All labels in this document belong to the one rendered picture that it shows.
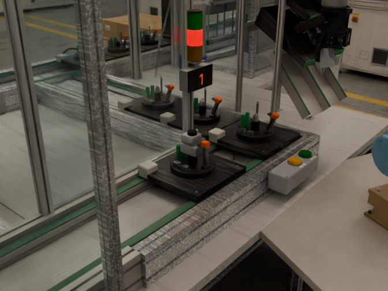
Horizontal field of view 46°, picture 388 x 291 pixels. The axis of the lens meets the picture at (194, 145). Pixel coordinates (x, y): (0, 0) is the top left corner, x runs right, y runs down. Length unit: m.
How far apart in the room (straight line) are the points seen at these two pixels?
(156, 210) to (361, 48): 4.84
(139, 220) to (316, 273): 0.48
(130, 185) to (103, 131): 0.58
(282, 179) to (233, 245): 0.28
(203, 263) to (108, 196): 0.43
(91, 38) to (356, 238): 0.93
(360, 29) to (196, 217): 4.89
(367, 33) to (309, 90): 4.02
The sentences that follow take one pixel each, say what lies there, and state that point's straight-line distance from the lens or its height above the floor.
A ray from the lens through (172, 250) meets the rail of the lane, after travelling 1.17.
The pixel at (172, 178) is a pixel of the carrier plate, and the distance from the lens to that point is 1.37.
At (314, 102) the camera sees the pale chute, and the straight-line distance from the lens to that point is 1.87.
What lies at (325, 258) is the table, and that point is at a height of 0.86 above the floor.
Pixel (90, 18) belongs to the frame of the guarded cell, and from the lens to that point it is 0.76.
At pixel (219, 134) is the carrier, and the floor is 0.99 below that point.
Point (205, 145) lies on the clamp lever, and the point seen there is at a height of 1.07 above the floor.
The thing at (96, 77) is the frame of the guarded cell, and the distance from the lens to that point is 0.78.
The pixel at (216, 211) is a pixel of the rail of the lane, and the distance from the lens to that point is 1.27.
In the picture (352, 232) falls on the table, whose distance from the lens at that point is 1.40.
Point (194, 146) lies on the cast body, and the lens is 1.36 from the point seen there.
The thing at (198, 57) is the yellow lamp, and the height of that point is 1.28.
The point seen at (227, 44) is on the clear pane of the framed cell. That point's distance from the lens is 2.74.
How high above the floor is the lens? 1.64
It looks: 25 degrees down
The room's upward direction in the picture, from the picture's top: straight up
